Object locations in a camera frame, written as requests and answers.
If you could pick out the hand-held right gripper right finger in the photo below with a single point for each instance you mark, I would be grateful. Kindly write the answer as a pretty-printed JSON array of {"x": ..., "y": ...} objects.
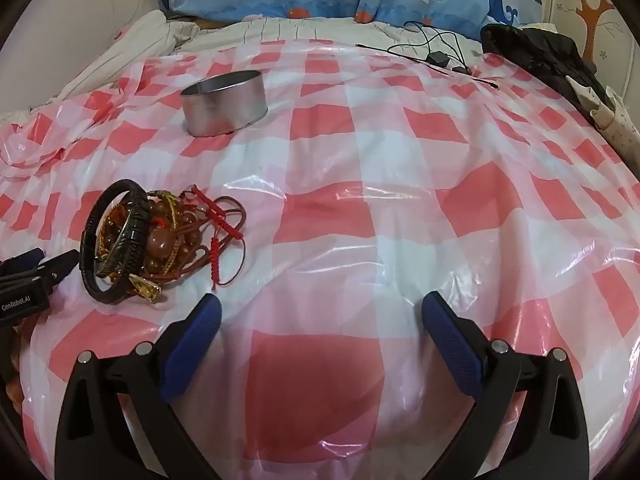
[{"x": 452, "y": 345}]

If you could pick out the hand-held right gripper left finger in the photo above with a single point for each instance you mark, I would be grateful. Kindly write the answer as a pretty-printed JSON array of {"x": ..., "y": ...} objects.
[{"x": 192, "y": 345}]

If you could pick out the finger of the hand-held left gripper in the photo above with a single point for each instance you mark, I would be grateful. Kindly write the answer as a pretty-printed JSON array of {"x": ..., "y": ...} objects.
[
  {"x": 20, "y": 262},
  {"x": 57, "y": 265}
]

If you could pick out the gold metal ornament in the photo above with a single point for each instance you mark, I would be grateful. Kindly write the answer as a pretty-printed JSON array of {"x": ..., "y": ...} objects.
[{"x": 145, "y": 290}]

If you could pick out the round metal tin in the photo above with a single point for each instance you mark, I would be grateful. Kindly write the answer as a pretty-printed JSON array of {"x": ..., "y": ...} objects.
[{"x": 225, "y": 107}]

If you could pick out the pink checked plastic sheet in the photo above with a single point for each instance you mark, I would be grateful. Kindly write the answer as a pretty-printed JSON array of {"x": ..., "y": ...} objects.
[{"x": 350, "y": 210}]

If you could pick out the black power adapter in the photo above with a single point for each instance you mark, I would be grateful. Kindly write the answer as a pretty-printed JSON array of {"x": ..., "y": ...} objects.
[
  {"x": 438, "y": 58},
  {"x": 460, "y": 68}
]

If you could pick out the white paper bag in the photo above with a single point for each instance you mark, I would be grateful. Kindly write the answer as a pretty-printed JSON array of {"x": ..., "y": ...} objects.
[{"x": 612, "y": 115}]

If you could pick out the white striped quilt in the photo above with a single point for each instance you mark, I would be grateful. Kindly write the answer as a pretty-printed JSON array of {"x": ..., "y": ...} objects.
[{"x": 225, "y": 30}]

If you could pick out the black jacket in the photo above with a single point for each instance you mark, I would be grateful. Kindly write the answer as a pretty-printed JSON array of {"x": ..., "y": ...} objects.
[{"x": 545, "y": 55}]

